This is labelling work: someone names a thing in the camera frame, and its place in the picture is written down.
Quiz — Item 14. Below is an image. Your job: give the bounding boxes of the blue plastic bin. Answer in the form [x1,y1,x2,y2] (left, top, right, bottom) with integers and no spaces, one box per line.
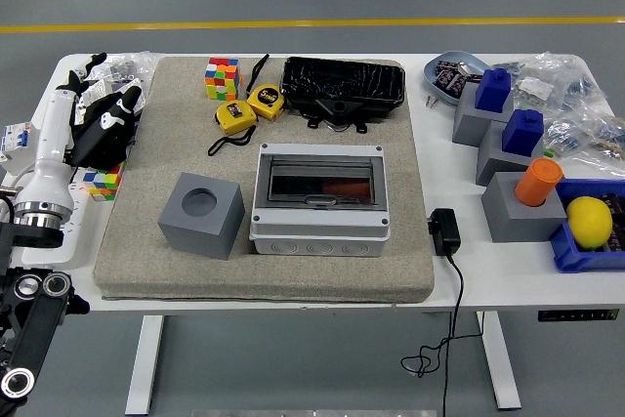
[549,178,625,274]

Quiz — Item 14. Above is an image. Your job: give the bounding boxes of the black plastic tray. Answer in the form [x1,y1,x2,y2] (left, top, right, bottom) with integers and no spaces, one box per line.
[280,56,407,118]

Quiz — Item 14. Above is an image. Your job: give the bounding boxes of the clear bag of small parts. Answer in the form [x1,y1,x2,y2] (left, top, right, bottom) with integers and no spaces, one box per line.
[80,51,162,87]
[492,51,609,113]
[544,111,625,174]

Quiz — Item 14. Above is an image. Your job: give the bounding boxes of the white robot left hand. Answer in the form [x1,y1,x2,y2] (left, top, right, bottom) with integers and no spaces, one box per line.
[13,51,144,216]

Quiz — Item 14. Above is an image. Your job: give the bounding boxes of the grey electrical junction box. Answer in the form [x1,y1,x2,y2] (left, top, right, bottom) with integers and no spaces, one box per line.
[248,142,393,258]

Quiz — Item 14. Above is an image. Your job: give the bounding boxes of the black power adapter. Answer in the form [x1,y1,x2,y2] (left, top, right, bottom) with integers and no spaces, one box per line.
[427,208,462,258]

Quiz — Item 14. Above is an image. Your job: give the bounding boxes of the black cloth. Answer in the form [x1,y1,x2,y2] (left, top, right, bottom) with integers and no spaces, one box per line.
[67,89,141,170]

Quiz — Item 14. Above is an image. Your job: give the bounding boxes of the blue battery block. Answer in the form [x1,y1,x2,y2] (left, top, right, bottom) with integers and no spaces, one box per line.
[475,67,513,113]
[502,108,546,155]

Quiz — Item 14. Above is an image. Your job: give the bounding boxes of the yellow tape measure round label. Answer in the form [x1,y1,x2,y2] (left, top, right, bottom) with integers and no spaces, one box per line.
[245,53,287,121]

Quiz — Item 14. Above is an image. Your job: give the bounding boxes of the white table leg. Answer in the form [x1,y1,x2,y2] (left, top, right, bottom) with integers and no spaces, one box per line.
[476,312,522,411]
[124,314,165,416]

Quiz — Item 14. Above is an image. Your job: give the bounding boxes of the white purple packaged parts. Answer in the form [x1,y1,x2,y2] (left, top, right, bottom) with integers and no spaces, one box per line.
[66,75,147,126]

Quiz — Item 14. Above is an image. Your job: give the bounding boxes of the large colourful puzzle cube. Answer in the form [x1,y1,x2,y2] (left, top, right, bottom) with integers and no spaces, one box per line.
[204,56,243,102]

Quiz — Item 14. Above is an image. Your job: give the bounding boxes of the yellow tape measure square label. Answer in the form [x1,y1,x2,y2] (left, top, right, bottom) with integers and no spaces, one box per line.
[208,100,259,157]

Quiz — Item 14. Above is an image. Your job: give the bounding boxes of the yellow lemon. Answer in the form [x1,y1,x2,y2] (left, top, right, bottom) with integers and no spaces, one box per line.
[565,195,614,250]

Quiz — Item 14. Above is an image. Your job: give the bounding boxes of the blue-grey dish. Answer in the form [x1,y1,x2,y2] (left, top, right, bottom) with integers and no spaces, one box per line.
[423,49,492,106]

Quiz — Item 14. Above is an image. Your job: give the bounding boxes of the orange cylinder battery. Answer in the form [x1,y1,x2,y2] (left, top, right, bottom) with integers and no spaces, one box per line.
[514,157,564,208]
[321,180,371,198]

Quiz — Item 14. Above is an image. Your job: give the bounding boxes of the small colourful puzzle cube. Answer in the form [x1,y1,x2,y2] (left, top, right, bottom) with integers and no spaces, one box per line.
[81,162,124,202]

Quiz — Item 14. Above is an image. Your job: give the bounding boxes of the grey-brown fabric mat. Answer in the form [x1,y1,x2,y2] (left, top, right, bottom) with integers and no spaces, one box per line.
[92,55,437,305]

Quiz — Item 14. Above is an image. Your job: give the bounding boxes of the grey holder block round hole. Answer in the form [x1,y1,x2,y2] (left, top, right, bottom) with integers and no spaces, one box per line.
[157,172,246,261]

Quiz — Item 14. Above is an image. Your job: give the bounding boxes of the black adapter cord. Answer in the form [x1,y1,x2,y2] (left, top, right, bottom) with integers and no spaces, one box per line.
[400,253,487,417]

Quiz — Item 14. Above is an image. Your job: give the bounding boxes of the white circuit breaker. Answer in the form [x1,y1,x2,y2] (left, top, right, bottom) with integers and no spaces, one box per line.
[0,121,45,177]

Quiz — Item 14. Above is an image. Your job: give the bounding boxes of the white power strip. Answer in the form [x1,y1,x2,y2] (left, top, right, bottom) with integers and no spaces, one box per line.
[19,170,89,267]

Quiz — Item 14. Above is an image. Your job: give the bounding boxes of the black desk control panel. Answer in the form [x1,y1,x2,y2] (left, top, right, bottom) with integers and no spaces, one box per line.
[537,309,620,323]

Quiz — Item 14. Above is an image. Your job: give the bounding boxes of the dark packets stack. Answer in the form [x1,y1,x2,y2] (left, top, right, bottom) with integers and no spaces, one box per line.
[603,191,625,255]

